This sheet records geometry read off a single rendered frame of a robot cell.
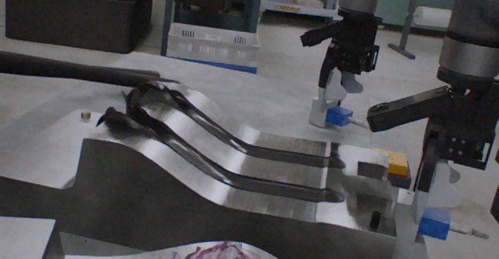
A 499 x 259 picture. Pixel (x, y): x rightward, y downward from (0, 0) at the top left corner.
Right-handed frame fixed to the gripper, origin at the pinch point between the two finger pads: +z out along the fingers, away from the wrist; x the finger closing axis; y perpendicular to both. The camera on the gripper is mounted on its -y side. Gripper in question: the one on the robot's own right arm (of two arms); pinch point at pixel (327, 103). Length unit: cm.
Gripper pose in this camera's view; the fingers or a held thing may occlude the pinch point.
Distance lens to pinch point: 126.2
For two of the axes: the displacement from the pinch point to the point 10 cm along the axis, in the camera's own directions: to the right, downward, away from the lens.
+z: -1.4, 9.3, 3.3
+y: 8.1, 3.0, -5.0
